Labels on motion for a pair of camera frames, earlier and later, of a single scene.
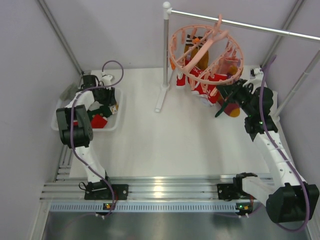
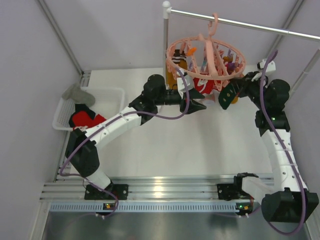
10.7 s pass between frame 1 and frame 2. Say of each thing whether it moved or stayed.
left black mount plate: stayed
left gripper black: moved
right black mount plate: stayed
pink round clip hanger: moved
